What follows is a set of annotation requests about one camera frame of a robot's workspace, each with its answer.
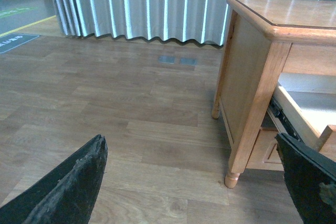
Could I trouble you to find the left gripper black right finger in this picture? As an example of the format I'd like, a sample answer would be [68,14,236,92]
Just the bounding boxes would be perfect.
[276,133,335,223]

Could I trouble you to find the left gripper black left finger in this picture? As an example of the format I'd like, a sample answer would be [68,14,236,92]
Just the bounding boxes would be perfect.
[1,135,108,223]

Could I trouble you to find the wooden drawer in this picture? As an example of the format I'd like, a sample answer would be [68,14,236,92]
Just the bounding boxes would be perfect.
[246,127,284,171]
[268,73,335,159]

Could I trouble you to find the light wooden nightstand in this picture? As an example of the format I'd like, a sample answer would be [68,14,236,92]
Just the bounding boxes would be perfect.
[212,0,335,188]

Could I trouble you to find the grey floor sign sticker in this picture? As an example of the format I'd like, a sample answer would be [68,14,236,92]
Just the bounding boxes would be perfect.
[0,33,39,54]

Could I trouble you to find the left metal floor socket plate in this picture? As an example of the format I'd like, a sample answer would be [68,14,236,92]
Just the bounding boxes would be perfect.
[158,56,175,64]

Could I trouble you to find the metal floor socket plate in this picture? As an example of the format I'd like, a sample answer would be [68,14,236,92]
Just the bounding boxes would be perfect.
[158,56,175,64]
[180,58,197,66]

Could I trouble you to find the right metal floor socket plate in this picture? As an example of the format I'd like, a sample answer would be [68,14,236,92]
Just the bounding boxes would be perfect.
[180,58,197,66]

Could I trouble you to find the green floor sticker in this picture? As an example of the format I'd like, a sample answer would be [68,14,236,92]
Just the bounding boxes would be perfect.
[0,7,36,18]

